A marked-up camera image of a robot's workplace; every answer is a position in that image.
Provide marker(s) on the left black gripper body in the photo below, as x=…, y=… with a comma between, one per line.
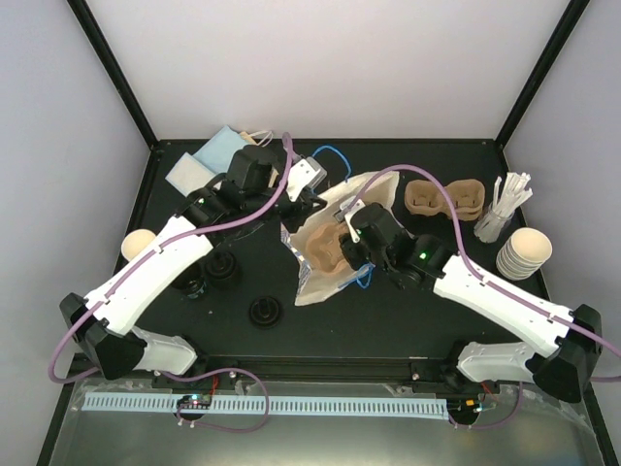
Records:
x=292, y=221

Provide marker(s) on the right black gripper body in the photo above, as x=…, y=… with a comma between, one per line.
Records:
x=354, y=260

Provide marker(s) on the checkered pastry paper bag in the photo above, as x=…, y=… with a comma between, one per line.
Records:
x=313, y=286

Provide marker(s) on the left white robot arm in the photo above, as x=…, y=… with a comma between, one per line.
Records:
x=257, y=187

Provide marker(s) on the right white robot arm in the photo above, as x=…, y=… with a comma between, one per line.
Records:
x=558, y=347

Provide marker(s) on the white napkin pack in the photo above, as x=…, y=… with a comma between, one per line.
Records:
x=188, y=175

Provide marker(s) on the brown kraft paper bag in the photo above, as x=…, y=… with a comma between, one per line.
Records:
x=261, y=138

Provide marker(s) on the brown pulp cup carrier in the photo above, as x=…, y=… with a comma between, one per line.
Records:
x=426, y=199

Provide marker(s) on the light blue paper bag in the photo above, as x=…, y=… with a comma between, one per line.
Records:
x=216, y=154

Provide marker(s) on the black cup lid front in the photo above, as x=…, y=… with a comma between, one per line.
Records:
x=265, y=312

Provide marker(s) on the glass of wrapped straws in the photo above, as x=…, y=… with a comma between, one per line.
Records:
x=509, y=194

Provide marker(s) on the left paper cup stack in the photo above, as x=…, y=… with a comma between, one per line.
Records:
x=135, y=242

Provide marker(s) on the paper cup stack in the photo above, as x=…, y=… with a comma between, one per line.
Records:
x=135, y=242
x=524, y=252

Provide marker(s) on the right paper cup stack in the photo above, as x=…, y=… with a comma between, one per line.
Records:
x=524, y=252

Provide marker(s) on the right circuit board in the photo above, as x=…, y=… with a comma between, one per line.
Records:
x=470, y=406

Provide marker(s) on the circuit board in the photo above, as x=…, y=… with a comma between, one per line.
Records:
x=194, y=401
x=470, y=406

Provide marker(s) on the left circuit board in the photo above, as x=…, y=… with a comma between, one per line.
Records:
x=194, y=401

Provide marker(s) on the blue slotted cable duct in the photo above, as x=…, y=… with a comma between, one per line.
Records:
x=274, y=405

